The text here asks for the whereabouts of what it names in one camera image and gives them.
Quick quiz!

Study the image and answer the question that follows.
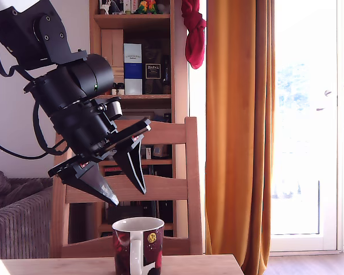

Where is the red patterned coffee mug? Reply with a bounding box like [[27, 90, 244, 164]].
[[111, 216, 165, 275]]

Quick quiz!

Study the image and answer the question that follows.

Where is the wooden ladder-back chair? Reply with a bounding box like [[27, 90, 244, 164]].
[[49, 116, 204, 258]]

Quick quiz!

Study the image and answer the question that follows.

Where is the orange curtain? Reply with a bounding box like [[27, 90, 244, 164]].
[[204, 0, 276, 275]]

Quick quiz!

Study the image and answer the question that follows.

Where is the white and blue box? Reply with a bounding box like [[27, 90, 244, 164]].
[[123, 42, 143, 96]]

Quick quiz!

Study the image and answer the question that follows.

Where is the knotted red cloth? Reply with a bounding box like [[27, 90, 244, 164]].
[[181, 0, 207, 70]]

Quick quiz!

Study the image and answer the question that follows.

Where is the metal window handle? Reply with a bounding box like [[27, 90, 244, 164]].
[[315, 89, 333, 112]]

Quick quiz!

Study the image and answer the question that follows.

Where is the plain wooden box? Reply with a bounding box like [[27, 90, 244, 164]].
[[100, 28, 125, 84]]

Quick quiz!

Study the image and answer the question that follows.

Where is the dark glass bottle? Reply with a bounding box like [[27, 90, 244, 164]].
[[161, 54, 172, 95]]

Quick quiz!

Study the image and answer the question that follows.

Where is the dark whisky box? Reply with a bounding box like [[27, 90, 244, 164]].
[[142, 42, 163, 96]]

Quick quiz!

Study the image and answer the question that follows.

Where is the green parrot toy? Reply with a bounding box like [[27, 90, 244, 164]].
[[133, 0, 148, 15]]

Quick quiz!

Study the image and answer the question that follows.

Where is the grey corduroy sofa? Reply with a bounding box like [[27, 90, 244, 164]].
[[0, 170, 54, 260]]

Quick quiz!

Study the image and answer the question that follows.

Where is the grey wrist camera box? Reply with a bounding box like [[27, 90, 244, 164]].
[[89, 96, 123, 121]]

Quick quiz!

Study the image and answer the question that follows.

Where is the tall wooden shelf unit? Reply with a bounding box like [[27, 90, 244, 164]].
[[88, 0, 189, 238]]

